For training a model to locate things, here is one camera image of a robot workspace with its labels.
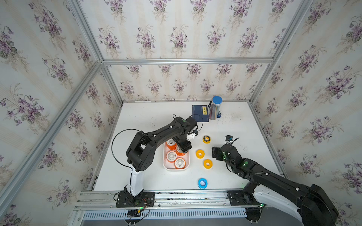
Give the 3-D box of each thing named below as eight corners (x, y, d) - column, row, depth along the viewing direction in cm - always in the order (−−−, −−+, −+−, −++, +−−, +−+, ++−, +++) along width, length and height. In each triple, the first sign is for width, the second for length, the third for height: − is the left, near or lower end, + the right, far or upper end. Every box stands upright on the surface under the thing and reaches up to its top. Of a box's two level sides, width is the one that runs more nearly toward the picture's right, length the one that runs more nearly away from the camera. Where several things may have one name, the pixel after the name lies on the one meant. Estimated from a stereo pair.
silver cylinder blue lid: (209, 120, 110) (214, 103, 95) (208, 113, 114) (212, 96, 99) (217, 120, 110) (223, 103, 95) (216, 113, 114) (221, 96, 99)
